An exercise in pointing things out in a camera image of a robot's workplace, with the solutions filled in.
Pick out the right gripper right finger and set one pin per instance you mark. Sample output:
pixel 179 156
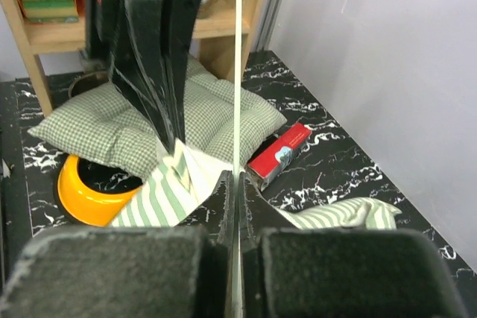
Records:
pixel 291 272

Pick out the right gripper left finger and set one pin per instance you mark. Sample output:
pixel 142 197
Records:
pixel 85 271

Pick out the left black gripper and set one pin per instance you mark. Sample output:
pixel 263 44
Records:
pixel 146 45

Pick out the striped green pet tent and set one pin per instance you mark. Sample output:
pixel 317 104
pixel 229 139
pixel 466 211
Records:
pixel 183 180

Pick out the yellow pet bowl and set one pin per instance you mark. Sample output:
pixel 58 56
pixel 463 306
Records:
pixel 90 193

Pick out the wooden shelf unit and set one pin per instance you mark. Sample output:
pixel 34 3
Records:
pixel 226 37

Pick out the green checked cushion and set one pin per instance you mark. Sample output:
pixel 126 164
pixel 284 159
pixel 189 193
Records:
pixel 102 127

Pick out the red toothpaste box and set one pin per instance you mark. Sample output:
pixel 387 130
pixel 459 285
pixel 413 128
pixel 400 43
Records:
pixel 276 154

